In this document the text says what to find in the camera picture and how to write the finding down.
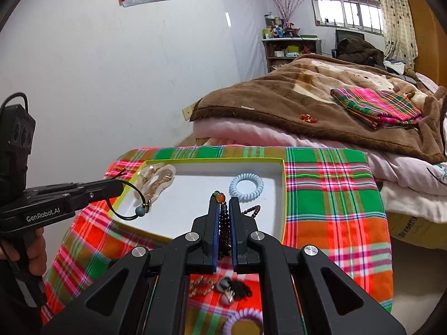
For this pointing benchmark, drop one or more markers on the person's left hand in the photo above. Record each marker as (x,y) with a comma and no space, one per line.
(33,251)

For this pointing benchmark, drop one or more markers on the plaid tablecloth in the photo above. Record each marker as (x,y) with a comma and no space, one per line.
(331,199)

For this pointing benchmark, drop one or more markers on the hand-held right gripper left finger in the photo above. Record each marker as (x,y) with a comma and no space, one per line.
(215,237)

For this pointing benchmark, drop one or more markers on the dark jacket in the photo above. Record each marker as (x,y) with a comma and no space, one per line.
(356,50)

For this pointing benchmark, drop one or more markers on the window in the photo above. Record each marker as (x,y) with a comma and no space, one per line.
(331,12)

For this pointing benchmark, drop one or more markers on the white floral quilt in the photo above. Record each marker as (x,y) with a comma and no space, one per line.
(412,199)

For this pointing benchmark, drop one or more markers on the group of bottles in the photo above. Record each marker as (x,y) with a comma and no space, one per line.
(276,31)

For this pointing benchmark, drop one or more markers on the pink quilt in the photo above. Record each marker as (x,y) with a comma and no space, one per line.
(244,131)

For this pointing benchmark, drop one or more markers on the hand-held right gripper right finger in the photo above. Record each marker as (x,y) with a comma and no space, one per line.
(234,237)

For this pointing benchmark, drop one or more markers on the wooden wardrobe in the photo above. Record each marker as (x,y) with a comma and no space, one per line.
(426,42)

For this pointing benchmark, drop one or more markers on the red bead ornament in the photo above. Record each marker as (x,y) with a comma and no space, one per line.
(307,117)

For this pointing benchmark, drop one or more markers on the patterned curtain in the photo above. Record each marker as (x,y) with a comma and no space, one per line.
(398,24)

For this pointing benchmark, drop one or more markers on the brown plush blanket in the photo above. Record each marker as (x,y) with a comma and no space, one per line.
(272,101)

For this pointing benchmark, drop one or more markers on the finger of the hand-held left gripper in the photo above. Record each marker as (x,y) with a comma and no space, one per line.
(49,189)
(104,190)

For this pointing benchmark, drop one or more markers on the folded plaid cloth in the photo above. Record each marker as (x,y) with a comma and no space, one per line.
(377,106)

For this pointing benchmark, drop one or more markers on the yellow-green tray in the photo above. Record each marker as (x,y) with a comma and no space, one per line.
(195,195)

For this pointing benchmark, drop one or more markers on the flower branches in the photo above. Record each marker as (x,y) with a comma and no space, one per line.
(284,10)

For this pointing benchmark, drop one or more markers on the beige hair claw clip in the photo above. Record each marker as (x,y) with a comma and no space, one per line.
(153,181)

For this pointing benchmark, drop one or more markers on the wooden shelf unit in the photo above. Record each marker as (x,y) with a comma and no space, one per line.
(269,52)

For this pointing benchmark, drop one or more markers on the black chair back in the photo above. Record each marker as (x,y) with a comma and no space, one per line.
(345,34)

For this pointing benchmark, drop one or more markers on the wall socket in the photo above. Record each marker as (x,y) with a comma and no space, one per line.
(188,111)

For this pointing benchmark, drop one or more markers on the cardboard box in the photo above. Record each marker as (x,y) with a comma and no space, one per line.
(412,230)

